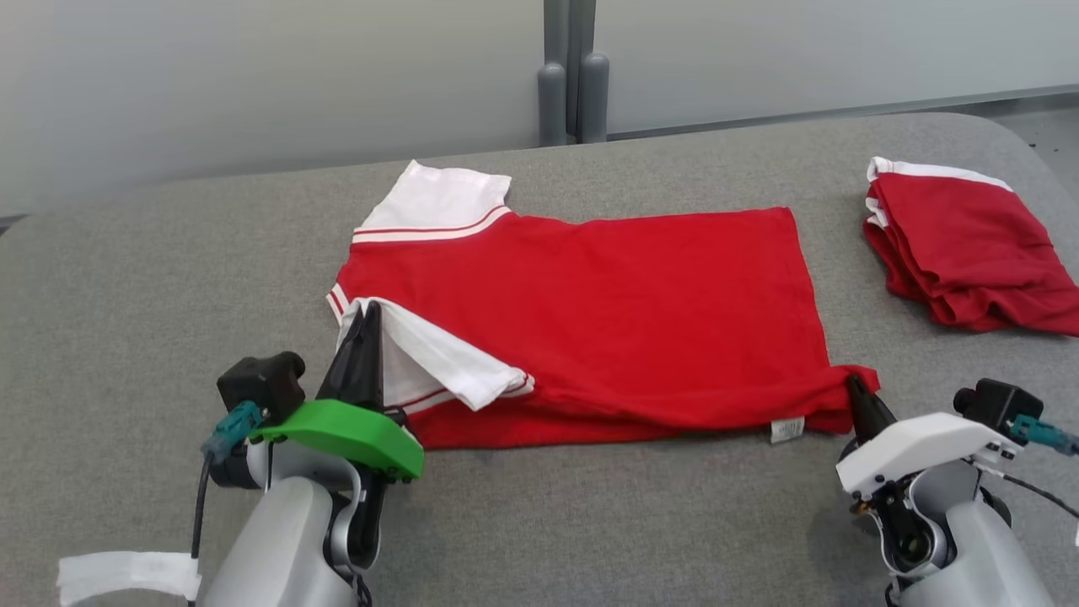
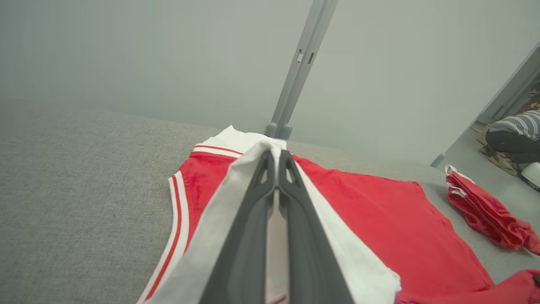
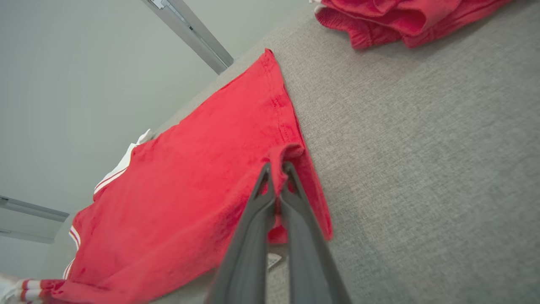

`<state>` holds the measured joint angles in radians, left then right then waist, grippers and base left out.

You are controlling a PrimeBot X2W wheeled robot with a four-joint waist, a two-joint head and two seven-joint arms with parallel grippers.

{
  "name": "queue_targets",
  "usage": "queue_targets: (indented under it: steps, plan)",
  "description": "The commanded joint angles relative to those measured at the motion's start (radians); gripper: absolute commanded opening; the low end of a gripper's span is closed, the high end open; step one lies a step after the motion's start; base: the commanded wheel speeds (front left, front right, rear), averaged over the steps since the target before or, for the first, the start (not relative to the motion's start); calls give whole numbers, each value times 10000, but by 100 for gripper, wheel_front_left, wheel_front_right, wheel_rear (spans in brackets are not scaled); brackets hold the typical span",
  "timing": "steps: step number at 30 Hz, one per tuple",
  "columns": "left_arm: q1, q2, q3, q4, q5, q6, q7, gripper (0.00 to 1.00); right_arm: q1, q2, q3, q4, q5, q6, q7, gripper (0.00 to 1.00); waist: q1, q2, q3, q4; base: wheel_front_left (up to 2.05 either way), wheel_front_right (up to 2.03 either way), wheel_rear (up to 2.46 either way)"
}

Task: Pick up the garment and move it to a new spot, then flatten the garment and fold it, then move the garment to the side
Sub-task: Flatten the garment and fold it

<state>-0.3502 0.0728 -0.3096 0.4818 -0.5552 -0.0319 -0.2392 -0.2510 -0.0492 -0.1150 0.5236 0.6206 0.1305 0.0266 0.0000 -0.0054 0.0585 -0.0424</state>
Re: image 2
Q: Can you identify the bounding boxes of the crouching person in striped shirt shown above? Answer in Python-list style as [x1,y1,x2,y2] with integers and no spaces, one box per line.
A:
[485,109,540,176]

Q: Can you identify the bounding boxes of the red shorts with white trim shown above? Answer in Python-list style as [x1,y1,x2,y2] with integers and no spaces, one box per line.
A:
[445,165,540,256]

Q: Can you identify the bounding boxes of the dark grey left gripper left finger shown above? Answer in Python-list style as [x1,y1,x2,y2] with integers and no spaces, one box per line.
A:
[198,150,277,304]

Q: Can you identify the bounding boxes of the red basketball jersey white sleeves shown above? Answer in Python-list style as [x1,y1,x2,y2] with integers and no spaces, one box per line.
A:
[136,125,540,304]

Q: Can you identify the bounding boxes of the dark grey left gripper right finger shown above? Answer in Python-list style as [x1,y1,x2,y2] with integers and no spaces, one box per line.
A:
[278,150,355,304]

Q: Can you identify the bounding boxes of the white round object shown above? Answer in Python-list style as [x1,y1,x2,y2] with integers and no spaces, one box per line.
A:
[521,162,540,191]

